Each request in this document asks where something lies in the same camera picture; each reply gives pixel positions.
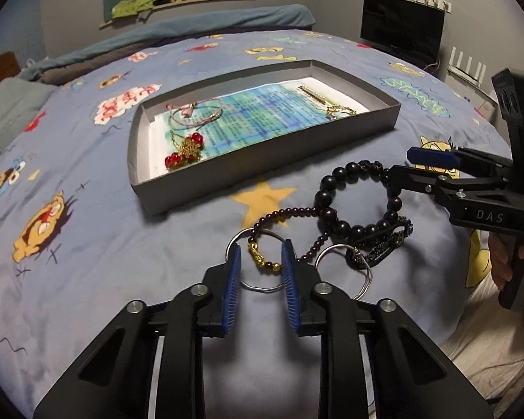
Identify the printed paper sheet liner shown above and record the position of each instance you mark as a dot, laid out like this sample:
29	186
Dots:
244	118

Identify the silver wire bangle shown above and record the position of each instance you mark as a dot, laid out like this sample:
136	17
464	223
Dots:
333	256
259	260

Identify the wooden window sill shelf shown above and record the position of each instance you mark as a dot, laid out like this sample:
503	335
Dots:
144	14

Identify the white wifi router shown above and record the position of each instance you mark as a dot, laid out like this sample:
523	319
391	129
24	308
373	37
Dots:
466	68

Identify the teal blue blanket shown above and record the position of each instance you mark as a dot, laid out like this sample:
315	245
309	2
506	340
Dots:
57	70

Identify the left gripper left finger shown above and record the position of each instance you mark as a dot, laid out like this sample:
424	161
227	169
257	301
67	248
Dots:
204	310

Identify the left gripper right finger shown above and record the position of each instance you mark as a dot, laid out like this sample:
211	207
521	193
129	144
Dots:
318	309

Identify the grey-blue pillow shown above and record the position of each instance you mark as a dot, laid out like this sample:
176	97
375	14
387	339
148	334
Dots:
20	102

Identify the green cloth on sill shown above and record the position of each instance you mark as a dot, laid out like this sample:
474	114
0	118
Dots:
126	8

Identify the white wall outlet strip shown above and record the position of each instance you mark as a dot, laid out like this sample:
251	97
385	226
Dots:
437	4

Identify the black flat-screen television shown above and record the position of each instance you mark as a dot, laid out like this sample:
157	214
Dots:
405	28

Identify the grey cardboard box tray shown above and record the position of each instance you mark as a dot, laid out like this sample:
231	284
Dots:
160	190

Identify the Sesame Street blue bedsheet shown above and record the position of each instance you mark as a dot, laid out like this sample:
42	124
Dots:
76	244

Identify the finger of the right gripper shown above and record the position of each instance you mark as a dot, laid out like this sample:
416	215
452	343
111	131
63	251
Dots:
436	185
459	158

